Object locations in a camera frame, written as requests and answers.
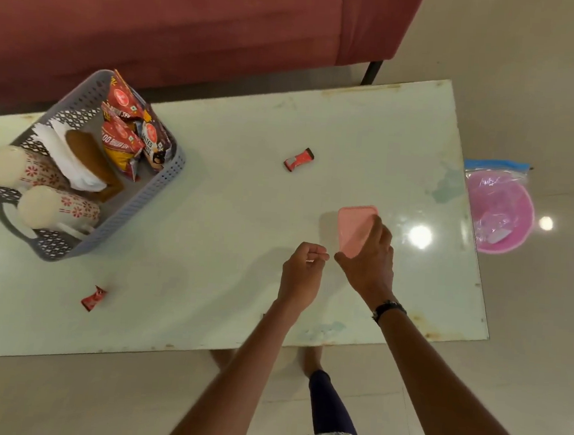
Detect person's right leg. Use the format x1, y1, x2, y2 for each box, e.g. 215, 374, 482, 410
299, 344, 327, 380

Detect person's left forearm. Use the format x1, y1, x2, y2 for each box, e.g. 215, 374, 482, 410
160, 290, 306, 435

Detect white floral mug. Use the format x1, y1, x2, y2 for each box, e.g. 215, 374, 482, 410
15, 183, 104, 240
0, 145, 73, 196

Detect grey plastic basket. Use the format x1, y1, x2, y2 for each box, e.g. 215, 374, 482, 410
0, 61, 194, 272

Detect white paper napkins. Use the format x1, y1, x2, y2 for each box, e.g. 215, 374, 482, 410
27, 118, 113, 194

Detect person's left hand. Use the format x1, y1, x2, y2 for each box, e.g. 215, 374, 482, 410
275, 240, 332, 318

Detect person's leg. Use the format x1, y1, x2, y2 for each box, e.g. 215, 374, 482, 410
299, 344, 327, 380
208, 346, 238, 371

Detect black wristband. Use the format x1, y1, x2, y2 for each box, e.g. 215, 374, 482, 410
371, 298, 409, 327

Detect pink round plastic item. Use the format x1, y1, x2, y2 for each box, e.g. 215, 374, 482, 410
459, 167, 539, 258

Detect red candy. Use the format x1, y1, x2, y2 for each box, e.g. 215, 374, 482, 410
79, 284, 108, 314
282, 145, 316, 174

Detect yellow red snack packet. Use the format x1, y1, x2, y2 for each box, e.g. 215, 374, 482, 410
105, 68, 153, 121
95, 103, 148, 183

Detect brown wooden napkin holder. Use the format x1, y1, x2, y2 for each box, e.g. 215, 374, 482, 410
60, 129, 129, 203

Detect person's right forearm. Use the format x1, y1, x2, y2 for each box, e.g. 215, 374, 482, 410
368, 306, 562, 435

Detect red fabric sofa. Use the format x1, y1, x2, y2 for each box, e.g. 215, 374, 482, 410
0, 0, 428, 144

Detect white coffee table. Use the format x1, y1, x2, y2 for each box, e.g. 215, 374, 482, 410
0, 43, 510, 399

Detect person's right hand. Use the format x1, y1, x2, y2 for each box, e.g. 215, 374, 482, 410
329, 211, 401, 313

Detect brown salted peanuts packet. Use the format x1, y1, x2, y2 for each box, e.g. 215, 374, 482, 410
137, 104, 177, 173

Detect clear blue-sealed zip bag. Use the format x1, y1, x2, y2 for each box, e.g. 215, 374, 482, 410
457, 157, 534, 250

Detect person's left leg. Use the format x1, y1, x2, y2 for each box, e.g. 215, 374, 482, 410
208, 346, 238, 371

